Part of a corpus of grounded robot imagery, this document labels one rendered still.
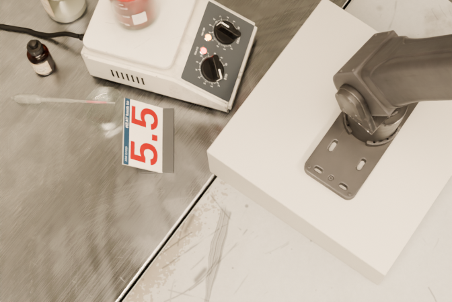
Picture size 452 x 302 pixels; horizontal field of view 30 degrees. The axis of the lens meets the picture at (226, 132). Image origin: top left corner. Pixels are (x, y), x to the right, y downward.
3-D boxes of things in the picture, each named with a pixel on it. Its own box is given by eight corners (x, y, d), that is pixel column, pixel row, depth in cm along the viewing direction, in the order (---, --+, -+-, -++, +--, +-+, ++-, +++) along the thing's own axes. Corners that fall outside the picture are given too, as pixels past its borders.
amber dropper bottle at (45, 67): (38, 54, 115) (25, 29, 109) (58, 59, 115) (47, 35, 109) (30, 72, 114) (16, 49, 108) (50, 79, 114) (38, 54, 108)
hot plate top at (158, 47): (200, -8, 109) (199, -12, 108) (170, 72, 105) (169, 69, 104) (113, -30, 111) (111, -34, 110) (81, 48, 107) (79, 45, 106)
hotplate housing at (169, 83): (258, 32, 116) (258, 2, 108) (230, 117, 111) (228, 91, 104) (106, -7, 119) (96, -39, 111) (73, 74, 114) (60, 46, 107)
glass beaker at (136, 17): (171, 5, 108) (164, -32, 100) (145, 44, 106) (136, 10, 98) (124, -17, 109) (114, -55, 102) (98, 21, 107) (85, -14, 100)
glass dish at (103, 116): (131, 125, 111) (128, 118, 109) (90, 135, 111) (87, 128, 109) (122, 88, 113) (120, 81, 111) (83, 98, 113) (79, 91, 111)
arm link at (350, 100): (335, 87, 89) (377, 122, 88) (389, 32, 91) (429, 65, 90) (329, 107, 95) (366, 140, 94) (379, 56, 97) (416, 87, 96)
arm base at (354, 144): (307, 151, 93) (360, 186, 92) (401, 17, 98) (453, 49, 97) (300, 170, 101) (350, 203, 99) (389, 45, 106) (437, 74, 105)
